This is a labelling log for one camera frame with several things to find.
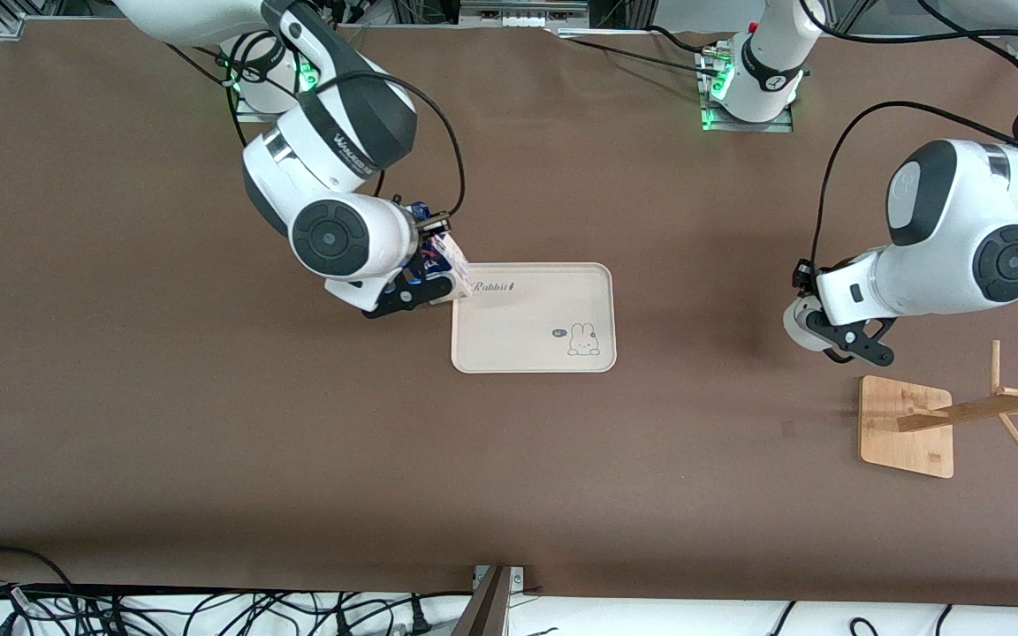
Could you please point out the blue white milk carton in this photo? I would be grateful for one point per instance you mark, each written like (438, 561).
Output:
(452, 265)

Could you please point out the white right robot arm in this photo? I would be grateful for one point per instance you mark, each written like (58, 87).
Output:
(341, 132)

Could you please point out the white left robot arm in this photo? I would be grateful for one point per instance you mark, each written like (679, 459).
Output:
(951, 230)

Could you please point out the beige rabbit print tray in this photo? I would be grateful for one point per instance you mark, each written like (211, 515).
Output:
(527, 327)

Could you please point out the wooden mug rack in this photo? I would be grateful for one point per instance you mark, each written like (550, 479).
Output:
(898, 442)

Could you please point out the brown table mat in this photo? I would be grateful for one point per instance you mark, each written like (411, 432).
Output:
(509, 477)

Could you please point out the grey metal rack unit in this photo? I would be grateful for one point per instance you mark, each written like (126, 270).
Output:
(522, 13)

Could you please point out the black power plug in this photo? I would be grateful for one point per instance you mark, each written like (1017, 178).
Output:
(419, 618)

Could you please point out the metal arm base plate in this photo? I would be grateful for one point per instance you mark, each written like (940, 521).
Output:
(783, 126)
(253, 116)

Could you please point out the metal post bracket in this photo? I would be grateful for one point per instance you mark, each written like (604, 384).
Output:
(518, 579)

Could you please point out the aluminium camera post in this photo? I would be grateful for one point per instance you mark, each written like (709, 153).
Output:
(487, 609)

